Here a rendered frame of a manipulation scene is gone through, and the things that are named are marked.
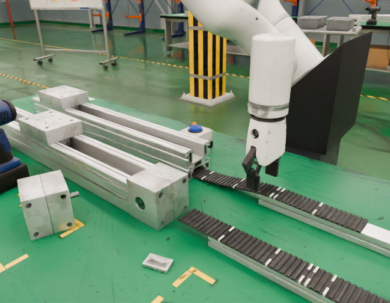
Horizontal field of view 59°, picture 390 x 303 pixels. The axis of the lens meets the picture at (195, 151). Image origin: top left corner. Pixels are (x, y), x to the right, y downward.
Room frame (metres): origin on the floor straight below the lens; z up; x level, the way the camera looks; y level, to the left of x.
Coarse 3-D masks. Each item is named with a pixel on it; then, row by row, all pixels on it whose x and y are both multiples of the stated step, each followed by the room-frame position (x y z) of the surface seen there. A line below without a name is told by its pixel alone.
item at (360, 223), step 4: (360, 216) 0.58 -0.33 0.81; (356, 220) 0.57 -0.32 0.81; (360, 220) 0.57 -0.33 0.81; (364, 220) 0.57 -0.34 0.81; (356, 224) 0.55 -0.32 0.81; (360, 224) 0.56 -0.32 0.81; (364, 224) 0.56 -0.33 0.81; (352, 228) 0.54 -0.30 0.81; (356, 228) 0.54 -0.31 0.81; (360, 228) 0.54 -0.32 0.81; (360, 232) 0.53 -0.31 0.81
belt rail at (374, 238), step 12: (264, 204) 0.67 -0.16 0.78; (276, 204) 0.66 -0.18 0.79; (300, 216) 0.61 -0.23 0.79; (312, 216) 0.60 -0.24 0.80; (324, 228) 0.58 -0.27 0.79; (336, 228) 0.57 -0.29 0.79; (372, 228) 0.55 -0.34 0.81; (360, 240) 0.53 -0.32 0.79; (372, 240) 0.52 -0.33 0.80; (384, 240) 0.51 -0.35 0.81; (384, 252) 0.51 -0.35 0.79
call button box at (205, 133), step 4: (188, 128) 1.02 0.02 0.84; (204, 128) 1.02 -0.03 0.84; (184, 132) 0.99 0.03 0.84; (188, 132) 0.99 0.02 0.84; (192, 132) 0.98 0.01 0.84; (196, 132) 0.98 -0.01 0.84; (200, 132) 0.99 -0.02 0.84; (204, 132) 0.99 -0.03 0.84; (208, 132) 0.99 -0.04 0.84; (212, 132) 1.01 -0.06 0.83; (196, 136) 0.96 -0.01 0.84; (200, 136) 0.96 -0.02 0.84; (204, 136) 0.98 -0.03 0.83; (208, 136) 0.99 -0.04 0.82; (212, 136) 1.01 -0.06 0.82; (208, 140) 0.99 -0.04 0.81; (212, 144) 1.01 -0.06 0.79
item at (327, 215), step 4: (328, 208) 0.62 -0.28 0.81; (332, 208) 0.61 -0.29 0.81; (336, 208) 0.61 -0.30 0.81; (324, 212) 0.60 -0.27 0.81; (328, 212) 0.60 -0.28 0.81; (332, 212) 0.60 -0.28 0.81; (320, 216) 0.59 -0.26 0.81; (324, 216) 0.58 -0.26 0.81; (328, 216) 0.58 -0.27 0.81; (332, 216) 0.59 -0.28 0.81; (328, 220) 0.57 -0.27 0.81
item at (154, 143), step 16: (64, 112) 1.16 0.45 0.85; (80, 112) 1.12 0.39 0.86; (96, 112) 1.16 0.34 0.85; (112, 112) 1.12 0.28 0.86; (96, 128) 1.04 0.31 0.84; (112, 128) 0.99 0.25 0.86; (128, 128) 0.97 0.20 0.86; (144, 128) 1.00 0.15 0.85; (160, 128) 0.96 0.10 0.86; (112, 144) 0.99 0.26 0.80; (128, 144) 0.94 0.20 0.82; (144, 144) 0.91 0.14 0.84; (160, 144) 0.85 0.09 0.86; (176, 144) 0.84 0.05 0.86; (192, 144) 0.87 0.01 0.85; (208, 144) 0.86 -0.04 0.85; (144, 160) 0.90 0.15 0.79; (160, 160) 0.87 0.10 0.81; (176, 160) 0.81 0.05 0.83; (192, 160) 0.81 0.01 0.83; (208, 160) 0.86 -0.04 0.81
